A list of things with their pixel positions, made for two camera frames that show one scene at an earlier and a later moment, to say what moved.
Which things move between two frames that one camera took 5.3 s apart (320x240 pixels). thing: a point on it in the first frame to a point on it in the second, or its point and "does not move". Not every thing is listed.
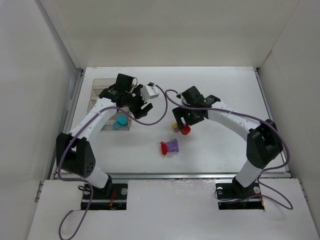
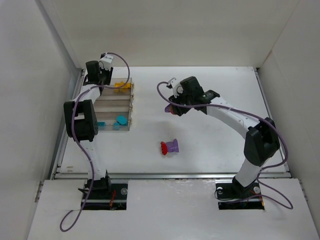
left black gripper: [136, 105] to [105, 76]
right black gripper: [181, 114] to [175, 106]
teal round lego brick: [122, 119] does not move
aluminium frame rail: [178, 175] does not move
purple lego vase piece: [172, 146] does not move
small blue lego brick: [116, 126] does not move
